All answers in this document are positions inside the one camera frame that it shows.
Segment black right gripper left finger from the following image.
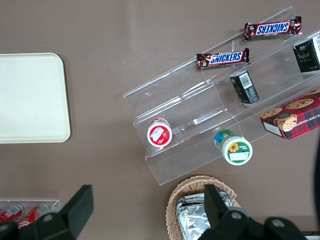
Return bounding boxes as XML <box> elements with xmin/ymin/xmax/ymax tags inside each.
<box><xmin>23</xmin><ymin>184</ymin><xmax>95</xmax><ymax>240</ymax></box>

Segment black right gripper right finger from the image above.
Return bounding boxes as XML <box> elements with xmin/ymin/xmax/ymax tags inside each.
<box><xmin>199</xmin><ymin>184</ymin><xmax>253</xmax><ymax>240</ymax></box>

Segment light tan wicker basket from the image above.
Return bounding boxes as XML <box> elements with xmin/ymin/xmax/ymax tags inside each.
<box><xmin>165</xmin><ymin>174</ymin><xmax>242</xmax><ymax>240</ymax></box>

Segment cream rectangular tray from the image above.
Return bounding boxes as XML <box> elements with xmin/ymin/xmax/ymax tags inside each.
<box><xmin>0</xmin><ymin>52</ymin><xmax>72</xmax><ymax>144</ymax></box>

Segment clear acrylic bottle rack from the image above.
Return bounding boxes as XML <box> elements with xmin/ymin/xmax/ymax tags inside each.
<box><xmin>0</xmin><ymin>198</ymin><xmax>62</xmax><ymax>226</ymax></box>

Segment foil wrapped packets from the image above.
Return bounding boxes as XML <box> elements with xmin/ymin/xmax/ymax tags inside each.
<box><xmin>174</xmin><ymin>188</ymin><xmax>235</xmax><ymax>240</ymax></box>

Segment green lid yogurt cup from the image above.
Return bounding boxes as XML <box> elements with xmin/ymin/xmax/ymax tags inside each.
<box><xmin>213</xmin><ymin>128</ymin><xmax>253</xmax><ymax>166</ymax></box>

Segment red lid yogurt cup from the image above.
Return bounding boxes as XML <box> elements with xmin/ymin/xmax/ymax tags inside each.
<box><xmin>146</xmin><ymin>118</ymin><xmax>173</xmax><ymax>148</ymax></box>

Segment clear acrylic stepped display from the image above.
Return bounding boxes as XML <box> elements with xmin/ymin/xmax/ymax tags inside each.
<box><xmin>123</xmin><ymin>6</ymin><xmax>320</xmax><ymax>186</ymax></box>

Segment red plaid cookie box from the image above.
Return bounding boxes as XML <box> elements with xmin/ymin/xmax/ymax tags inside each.
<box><xmin>259</xmin><ymin>87</ymin><xmax>320</xmax><ymax>141</ymax></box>

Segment brown Snickers bar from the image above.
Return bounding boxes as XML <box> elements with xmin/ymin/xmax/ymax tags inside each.
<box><xmin>244</xmin><ymin>16</ymin><xmax>303</xmax><ymax>42</ymax></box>
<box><xmin>195</xmin><ymin>47</ymin><xmax>251</xmax><ymax>70</ymax></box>

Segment small black white carton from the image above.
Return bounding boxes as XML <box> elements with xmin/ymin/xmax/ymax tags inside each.
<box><xmin>292</xmin><ymin>34</ymin><xmax>320</xmax><ymax>74</ymax></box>

